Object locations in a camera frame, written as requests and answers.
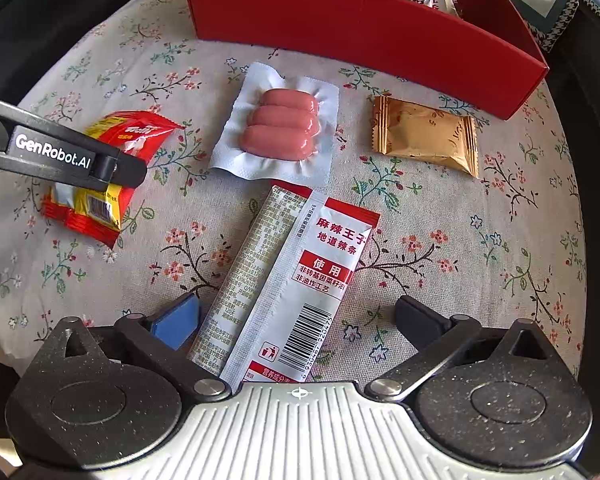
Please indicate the gold foil snack packet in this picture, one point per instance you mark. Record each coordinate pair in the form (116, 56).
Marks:
(410, 130)

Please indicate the red cardboard box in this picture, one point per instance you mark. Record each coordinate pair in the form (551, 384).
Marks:
(487, 57)

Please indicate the red white spicy strip packet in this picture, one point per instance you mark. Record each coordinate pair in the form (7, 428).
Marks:
(278, 300)

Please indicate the floral tablecloth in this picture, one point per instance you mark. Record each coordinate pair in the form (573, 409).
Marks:
(508, 244)

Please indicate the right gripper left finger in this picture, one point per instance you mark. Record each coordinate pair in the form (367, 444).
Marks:
(159, 342)

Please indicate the vacuum packed pink sausages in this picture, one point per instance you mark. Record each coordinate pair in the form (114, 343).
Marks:
(280, 129)

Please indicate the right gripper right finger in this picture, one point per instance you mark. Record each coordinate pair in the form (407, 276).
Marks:
(439, 341)

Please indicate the red yellow snack packet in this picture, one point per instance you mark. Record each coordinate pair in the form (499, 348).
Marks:
(137, 135)

